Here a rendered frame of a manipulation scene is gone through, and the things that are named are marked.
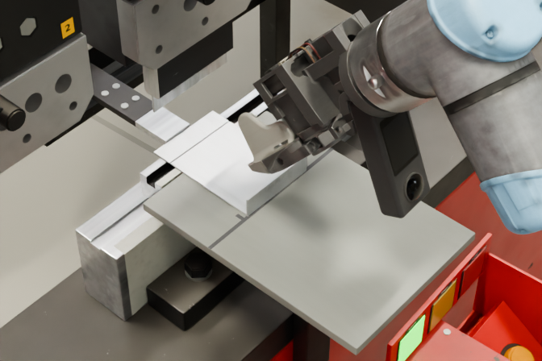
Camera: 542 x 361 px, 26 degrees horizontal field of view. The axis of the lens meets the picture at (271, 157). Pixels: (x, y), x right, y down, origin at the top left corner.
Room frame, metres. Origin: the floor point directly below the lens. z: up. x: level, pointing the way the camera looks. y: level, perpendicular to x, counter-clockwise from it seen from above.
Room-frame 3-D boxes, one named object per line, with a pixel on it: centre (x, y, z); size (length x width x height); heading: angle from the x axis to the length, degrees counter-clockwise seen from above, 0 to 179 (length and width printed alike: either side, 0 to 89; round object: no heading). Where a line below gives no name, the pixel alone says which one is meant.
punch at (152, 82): (0.86, 0.08, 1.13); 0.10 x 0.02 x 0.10; 139
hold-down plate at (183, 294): (0.86, 0.01, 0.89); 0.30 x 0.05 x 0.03; 139
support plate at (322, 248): (0.77, -0.03, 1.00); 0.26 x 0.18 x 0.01; 49
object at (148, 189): (0.89, 0.05, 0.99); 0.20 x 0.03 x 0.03; 139
